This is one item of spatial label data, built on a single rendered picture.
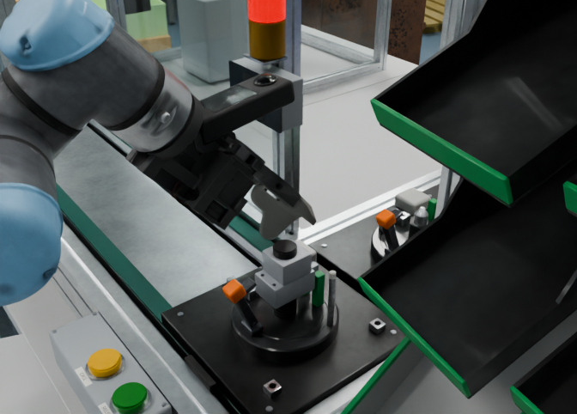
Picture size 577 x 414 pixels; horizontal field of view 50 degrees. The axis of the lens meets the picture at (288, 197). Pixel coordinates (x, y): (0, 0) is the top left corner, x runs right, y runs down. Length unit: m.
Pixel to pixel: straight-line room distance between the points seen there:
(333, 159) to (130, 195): 0.49
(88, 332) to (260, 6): 0.48
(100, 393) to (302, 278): 0.27
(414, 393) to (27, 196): 0.41
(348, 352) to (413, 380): 0.17
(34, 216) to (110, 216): 0.80
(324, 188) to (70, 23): 0.93
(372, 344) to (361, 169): 0.67
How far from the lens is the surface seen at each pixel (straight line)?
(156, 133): 0.55
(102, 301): 0.93
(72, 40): 0.50
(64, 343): 0.88
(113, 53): 0.51
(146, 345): 0.85
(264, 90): 0.63
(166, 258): 1.06
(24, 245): 0.40
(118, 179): 1.31
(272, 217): 0.66
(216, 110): 0.61
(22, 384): 0.99
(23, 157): 0.46
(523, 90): 0.45
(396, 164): 1.46
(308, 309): 0.83
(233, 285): 0.74
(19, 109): 0.52
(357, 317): 0.85
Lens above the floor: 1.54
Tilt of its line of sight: 31 degrees down
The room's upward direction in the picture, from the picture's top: straight up
